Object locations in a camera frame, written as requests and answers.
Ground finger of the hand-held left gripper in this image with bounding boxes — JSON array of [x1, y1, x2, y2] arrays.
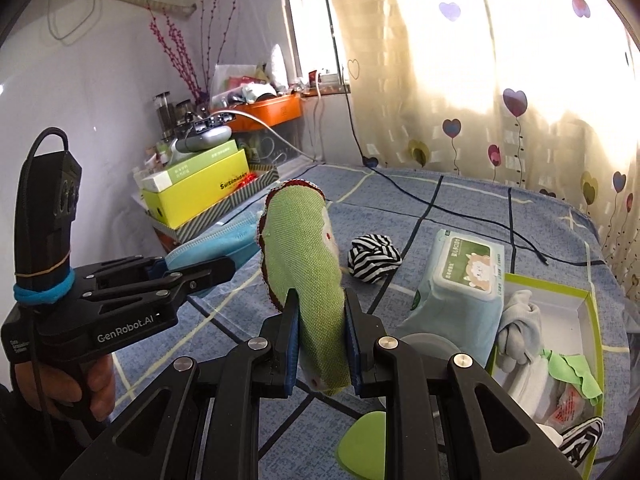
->
[[87, 255, 168, 282], [82, 256, 237, 320]]

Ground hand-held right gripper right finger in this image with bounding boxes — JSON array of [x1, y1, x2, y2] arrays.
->
[[345, 290, 583, 480]]

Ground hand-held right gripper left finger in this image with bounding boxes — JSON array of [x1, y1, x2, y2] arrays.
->
[[60, 287, 301, 480]]

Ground blue face mask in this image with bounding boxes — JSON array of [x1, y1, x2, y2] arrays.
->
[[164, 209, 263, 301]]

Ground black white striped sock ball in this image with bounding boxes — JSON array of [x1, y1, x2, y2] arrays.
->
[[348, 234, 403, 280]]

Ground wet wipes pack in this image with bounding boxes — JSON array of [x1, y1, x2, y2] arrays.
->
[[397, 229, 507, 366]]

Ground white sock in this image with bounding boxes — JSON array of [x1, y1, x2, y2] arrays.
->
[[500, 357, 563, 411]]

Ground green rimmed white box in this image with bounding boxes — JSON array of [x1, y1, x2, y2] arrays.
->
[[485, 272, 608, 471]]

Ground light green cloth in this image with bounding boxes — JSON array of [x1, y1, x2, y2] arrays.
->
[[547, 351, 605, 406]]

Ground grey sock with striped cuff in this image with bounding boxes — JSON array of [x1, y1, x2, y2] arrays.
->
[[537, 416, 606, 466]]

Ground person's left hand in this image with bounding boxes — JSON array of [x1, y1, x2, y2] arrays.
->
[[14, 354, 117, 426]]

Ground blue elastic band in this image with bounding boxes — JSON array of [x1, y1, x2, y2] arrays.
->
[[12, 267, 76, 306]]

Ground striped cardboard tray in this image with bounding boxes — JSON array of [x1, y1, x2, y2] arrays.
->
[[146, 162, 281, 243]]

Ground grey round lid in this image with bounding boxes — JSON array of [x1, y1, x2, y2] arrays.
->
[[400, 332, 461, 361]]

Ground yellow green cardboard box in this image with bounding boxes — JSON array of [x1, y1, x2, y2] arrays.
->
[[141, 152, 251, 229]]

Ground white and green flat box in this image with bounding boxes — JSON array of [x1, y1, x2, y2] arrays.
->
[[140, 139, 240, 193]]

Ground grey glasses case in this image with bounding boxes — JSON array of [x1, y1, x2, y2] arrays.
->
[[175, 126, 233, 153]]

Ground black and white device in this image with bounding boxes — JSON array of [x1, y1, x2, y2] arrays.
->
[[192, 114, 236, 130]]

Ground dark glass jar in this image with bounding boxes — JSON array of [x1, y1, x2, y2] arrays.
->
[[151, 91, 173, 138]]

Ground blue plaid bed sheet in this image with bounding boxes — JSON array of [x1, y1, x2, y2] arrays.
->
[[112, 162, 631, 480]]

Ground orange basket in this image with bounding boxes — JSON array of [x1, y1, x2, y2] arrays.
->
[[210, 92, 303, 133]]

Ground clear packet with red print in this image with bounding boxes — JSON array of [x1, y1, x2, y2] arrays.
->
[[545, 385, 591, 423]]

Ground red berry branches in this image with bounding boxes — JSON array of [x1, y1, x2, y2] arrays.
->
[[149, 0, 246, 106]]

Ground heart print curtain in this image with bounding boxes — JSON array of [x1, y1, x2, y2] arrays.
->
[[320, 0, 640, 281]]

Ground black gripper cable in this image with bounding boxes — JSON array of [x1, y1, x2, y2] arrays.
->
[[22, 127, 71, 456]]

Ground white cable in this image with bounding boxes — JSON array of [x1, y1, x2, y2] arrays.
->
[[225, 110, 321, 163]]

